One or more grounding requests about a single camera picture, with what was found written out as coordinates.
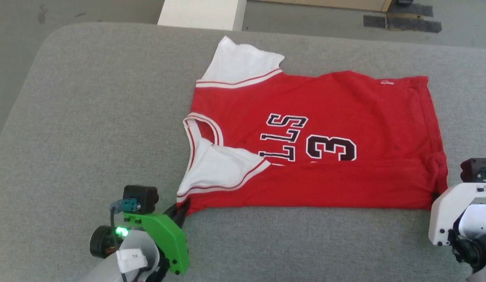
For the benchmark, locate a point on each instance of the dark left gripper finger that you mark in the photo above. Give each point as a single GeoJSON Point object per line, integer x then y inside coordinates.
{"type": "Point", "coordinates": [172, 213]}
{"type": "Point", "coordinates": [184, 213]}

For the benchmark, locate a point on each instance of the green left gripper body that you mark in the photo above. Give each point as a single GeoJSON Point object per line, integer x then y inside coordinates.
{"type": "Point", "coordinates": [164, 239]}

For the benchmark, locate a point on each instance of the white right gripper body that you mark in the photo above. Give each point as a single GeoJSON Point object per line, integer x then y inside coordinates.
{"type": "Point", "coordinates": [448, 211]}

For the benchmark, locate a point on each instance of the red and white basketball jersey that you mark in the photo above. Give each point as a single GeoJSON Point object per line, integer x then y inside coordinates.
{"type": "Point", "coordinates": [325, 156]}

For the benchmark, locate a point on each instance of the black floor tape patch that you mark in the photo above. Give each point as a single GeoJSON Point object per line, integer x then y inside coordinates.
{"type": "Point", "coordinates": [403, 19]}

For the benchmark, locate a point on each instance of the white rectangular box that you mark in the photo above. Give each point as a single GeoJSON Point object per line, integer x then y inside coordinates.
{"type": "Point", "coordinates": [202, 13]}

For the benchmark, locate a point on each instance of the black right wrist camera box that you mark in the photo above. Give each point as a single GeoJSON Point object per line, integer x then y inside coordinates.
{"type": "Point", "coordinates": [478, 170]}

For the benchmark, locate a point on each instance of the lemon print wooden frame screen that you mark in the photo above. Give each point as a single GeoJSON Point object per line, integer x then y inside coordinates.
{"type": "Point", "coordinates": [325, 4]}

